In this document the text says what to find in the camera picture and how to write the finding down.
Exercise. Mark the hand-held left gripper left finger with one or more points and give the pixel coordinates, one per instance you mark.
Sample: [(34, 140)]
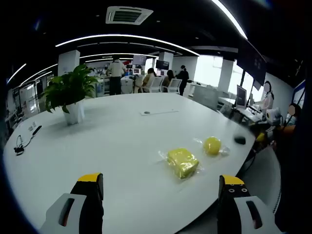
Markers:
[(73, 214)]

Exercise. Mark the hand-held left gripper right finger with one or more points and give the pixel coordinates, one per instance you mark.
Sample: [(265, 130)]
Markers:
[(243, 214)]

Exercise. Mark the clear plastic bag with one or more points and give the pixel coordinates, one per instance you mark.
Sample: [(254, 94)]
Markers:
[(225, 151)]

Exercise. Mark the yellow round silicone block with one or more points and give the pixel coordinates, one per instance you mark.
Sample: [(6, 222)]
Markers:
[(212, 145)]

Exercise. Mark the yellow square silicone block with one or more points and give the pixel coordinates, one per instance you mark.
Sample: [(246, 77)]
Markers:
[(182, 162)]

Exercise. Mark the black computer mouse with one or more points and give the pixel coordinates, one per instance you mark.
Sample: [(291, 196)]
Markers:
[(240, 140)]

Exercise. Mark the black pen-shaped device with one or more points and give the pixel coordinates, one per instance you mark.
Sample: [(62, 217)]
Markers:
[(37, 130)]

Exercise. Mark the white plant pot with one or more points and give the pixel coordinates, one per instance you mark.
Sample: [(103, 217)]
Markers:
[(73, 113)]

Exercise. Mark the desktop computer monitor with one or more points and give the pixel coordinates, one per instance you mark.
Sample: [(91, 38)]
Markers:
[(241, 96)]

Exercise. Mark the green leafy plant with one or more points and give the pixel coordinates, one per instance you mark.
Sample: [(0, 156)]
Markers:
[(69, 85)]

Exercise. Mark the white mesh office chair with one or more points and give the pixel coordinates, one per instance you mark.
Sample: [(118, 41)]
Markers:
[(156, 84), (175, 85)]

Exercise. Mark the long curved ceiling light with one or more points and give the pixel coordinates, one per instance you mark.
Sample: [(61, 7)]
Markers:
[(126, 36)]

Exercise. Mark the straight ceiling light strip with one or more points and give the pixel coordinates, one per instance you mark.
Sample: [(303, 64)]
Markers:
[(230, 20)]

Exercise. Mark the ceiling air conditioner vent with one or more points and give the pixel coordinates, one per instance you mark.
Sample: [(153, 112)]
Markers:
[(129, 15)]

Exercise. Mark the wall-mounted monitor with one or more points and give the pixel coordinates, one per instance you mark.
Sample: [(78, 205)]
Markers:
[(162, 64), (139, 60)]

